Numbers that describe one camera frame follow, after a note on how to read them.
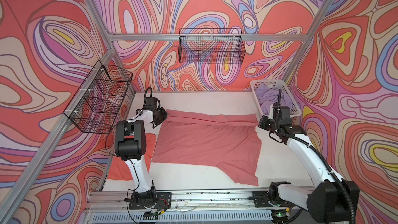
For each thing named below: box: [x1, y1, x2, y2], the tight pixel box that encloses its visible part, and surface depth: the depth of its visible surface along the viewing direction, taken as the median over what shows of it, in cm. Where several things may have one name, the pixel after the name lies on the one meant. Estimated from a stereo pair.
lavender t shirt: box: [254, 83, 293, 116], surface depth 113 cm
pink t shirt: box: [151, 109, 262, 187], surface depth 93 cm
